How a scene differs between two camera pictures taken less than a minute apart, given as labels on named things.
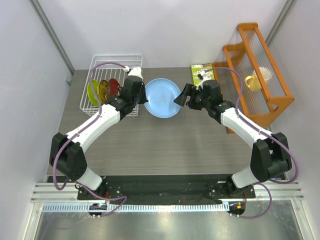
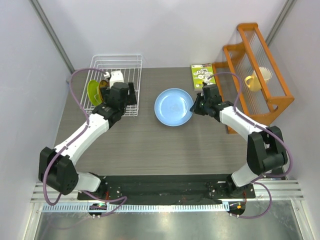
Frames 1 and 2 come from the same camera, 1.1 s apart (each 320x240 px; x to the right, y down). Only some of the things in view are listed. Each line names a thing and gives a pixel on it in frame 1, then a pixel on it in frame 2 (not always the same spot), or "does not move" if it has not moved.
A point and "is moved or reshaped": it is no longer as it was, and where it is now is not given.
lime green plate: x=92 y=90 does not move
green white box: x=202 y=71 does not move
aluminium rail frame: x=278 y=212 does not move
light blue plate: x=161 y=93 is moved or reshaped
